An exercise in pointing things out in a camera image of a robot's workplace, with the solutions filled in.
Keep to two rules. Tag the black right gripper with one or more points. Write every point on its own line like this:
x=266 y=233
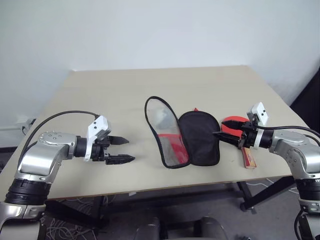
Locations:
x=248 y=130

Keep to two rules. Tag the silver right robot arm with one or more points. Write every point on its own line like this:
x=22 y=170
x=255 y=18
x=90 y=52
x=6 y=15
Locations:
x=295 y=150

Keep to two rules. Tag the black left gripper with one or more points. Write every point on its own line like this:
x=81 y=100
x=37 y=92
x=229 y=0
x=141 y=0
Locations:
x=98 y=153

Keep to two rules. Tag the red table tennis paddle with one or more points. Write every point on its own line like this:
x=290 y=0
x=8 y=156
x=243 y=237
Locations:
x=250 y=160

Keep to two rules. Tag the black red paddle case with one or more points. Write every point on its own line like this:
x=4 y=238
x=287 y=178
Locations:
x=200 y=140

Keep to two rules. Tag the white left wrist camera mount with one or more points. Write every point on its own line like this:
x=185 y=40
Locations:
x=98 y=125

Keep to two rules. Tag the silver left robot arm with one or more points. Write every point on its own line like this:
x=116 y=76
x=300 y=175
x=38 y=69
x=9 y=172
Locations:
x=45 y=155

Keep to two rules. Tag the white wall socket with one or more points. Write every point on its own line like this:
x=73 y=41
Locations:
x=26 y=122

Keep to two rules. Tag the dark rounded shape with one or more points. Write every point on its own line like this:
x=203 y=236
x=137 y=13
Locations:
x=147 y=228
x=211 y=228

